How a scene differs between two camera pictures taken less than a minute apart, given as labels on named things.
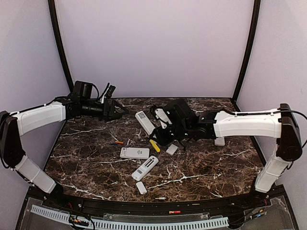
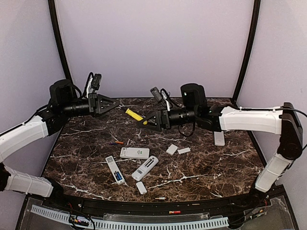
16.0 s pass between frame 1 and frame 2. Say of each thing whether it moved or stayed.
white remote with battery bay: stayed
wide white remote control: stayed
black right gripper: moved
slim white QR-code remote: moved
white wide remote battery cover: stayed
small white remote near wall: stayed
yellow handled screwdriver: moved
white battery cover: stayed
